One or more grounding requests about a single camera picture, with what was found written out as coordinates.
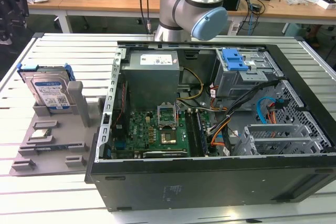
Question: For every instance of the CPU socket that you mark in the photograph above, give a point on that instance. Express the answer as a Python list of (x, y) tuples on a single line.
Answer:
[(168, 137)]

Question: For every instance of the black graphics card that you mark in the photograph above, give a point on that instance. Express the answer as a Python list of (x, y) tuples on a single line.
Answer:
[(168, 153)]

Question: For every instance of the green motherboard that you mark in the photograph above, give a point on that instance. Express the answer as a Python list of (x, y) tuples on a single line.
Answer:
[(141, 129)]

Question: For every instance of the grey metal drive cage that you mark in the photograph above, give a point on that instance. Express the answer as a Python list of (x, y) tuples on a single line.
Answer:
[(231, 82)]

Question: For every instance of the silver CPU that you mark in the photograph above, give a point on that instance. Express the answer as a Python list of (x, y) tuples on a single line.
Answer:
[(39, 134)]

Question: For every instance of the black PC case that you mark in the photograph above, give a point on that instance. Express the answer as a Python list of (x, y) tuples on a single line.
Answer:
[(210, 182)]

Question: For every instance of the grey metal disk bay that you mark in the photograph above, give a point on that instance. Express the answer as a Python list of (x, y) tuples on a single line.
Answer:
[(275, 142)]

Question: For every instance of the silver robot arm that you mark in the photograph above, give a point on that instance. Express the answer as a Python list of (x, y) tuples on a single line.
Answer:
[(178, 6)]

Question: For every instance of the hard disk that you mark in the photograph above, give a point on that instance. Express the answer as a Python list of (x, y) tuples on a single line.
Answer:
[(50, 90)]

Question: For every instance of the installed RAM stick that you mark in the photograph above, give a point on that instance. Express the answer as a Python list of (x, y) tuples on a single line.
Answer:
[(202, 134)]

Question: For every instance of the white box with phone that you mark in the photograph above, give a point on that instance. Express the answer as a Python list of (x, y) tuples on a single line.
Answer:
[(325, 3)]

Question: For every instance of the wooden desk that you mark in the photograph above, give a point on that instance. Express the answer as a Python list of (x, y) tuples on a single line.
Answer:
[(86, 3)]

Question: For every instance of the locking lever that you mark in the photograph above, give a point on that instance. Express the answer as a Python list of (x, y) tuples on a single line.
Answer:
[(178, 113)]

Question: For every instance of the blue plastic drive carrier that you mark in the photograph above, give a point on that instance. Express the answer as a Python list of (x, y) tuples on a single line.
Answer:
[(232, 62)]

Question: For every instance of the grey power supply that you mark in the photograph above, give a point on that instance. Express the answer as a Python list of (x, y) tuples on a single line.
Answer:
[(149, 82)]

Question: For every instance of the black RAM slot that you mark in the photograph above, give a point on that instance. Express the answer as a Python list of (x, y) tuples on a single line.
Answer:
[(191, 132)]

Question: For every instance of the grey parts rack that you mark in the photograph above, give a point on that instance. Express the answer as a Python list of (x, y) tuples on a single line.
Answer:
[(65, 134)]

